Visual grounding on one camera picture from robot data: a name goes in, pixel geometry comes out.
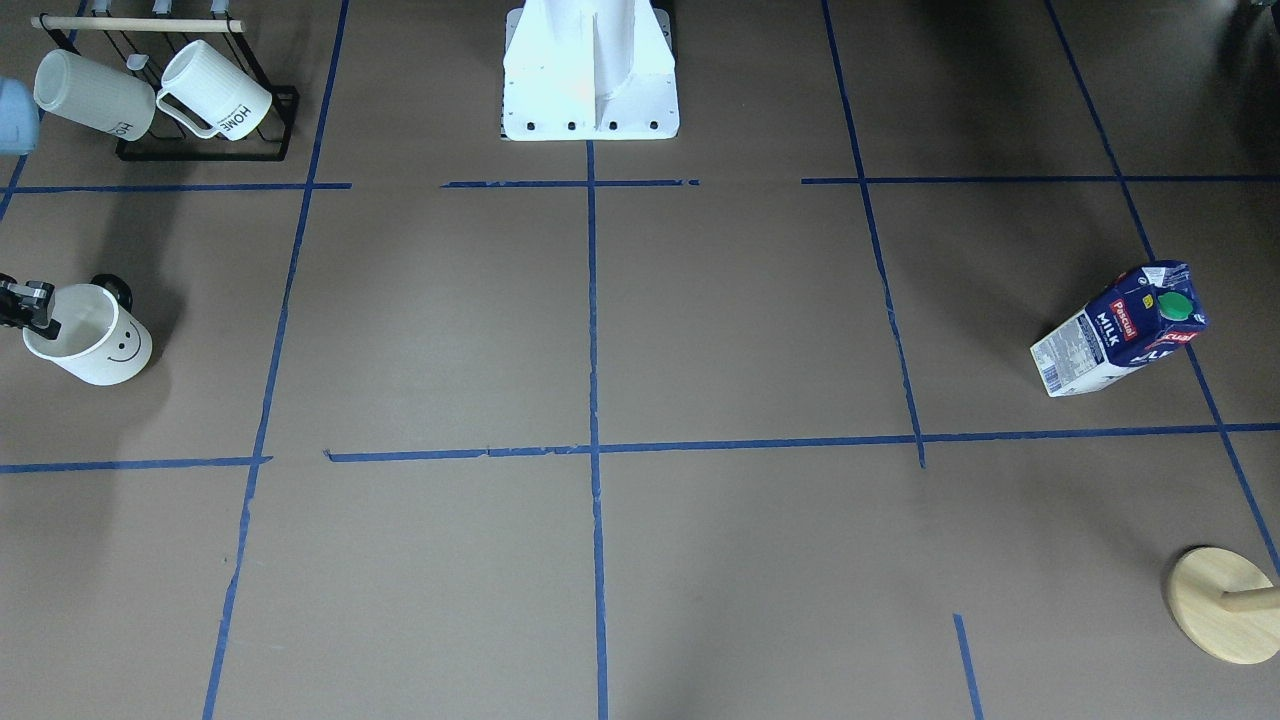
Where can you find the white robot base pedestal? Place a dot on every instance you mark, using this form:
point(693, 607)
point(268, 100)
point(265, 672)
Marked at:
point(590, 71)

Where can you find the blue white milk carton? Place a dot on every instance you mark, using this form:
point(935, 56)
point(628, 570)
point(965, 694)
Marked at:
point(1145, 314)

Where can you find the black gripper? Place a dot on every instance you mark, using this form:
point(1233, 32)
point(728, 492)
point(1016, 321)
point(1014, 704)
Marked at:
point(22, 303)

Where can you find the white smiley face cup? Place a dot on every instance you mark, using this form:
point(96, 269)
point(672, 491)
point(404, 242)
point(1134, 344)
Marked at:
point(98, 341)

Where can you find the white ribbed HOME mug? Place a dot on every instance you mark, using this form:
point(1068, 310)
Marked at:
point(210, 96)

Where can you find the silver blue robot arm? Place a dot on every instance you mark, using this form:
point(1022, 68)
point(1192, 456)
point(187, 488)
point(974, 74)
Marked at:
point(19, 125)

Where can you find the black wire mug rack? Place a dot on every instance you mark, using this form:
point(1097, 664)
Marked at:
point(143, 46)

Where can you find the wooden round stand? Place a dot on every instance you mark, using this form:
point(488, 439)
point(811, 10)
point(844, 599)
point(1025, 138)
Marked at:
point(1225, 605)

